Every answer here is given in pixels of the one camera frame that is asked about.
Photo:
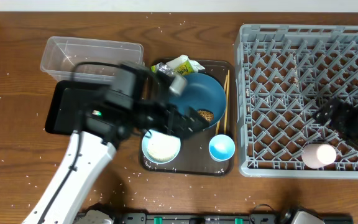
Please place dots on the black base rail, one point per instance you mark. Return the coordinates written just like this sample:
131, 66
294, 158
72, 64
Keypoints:
95, 217

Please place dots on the wooden chopstick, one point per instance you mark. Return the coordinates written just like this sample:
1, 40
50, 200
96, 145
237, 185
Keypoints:
221, 104
226, 90

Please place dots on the right wooden chopstick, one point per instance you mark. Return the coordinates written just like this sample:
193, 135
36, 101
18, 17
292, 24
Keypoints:
226, 90

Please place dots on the clear plastic bin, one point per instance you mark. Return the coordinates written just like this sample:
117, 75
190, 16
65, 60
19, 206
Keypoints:
61, 54

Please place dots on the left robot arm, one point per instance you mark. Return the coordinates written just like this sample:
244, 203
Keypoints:
136, 99

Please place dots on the silver foil wrapper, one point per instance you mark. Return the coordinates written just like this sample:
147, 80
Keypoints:
162, 68

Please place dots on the grey dishwasher rack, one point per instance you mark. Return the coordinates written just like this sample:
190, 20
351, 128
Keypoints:
284, 74

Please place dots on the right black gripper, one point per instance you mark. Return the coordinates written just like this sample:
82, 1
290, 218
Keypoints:
336, 114

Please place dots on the blue plate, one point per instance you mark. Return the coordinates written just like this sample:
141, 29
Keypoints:
201, 93

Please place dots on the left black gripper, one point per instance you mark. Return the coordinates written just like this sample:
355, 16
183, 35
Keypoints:
173, 119

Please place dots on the blue cup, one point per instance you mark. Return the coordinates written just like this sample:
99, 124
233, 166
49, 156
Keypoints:
221, 148

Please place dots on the black plastic tray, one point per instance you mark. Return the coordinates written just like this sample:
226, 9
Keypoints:
63, 109

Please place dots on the white crumpled tissue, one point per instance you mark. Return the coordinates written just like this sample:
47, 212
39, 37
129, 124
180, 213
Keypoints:
196, 65

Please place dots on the yellow green snack packet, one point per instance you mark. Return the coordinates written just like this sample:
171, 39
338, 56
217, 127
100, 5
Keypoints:
184, 68

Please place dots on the brown serving tray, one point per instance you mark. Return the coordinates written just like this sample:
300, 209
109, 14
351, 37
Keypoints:
194, 157

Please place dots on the brown mushroom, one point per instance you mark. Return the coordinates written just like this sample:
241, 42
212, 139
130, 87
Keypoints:
206, 114

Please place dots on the left wooden chopstick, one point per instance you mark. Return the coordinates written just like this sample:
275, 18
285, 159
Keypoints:
221, 104

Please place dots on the light blue rice bowl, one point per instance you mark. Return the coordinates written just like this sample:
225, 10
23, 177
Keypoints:
160, 148

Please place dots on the pink cup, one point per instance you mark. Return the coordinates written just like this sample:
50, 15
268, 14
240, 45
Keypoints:
316, 156

